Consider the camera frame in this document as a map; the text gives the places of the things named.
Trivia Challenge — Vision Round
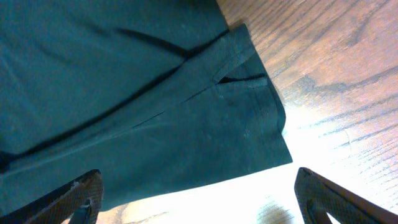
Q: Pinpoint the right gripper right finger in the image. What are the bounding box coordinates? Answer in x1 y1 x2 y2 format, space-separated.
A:
294 167 397 223

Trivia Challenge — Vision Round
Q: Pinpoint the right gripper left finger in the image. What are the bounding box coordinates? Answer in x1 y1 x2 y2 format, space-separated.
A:
1 169 104 224

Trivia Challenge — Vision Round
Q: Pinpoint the black t-shirt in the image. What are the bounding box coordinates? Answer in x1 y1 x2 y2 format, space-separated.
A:
1 0 292 214

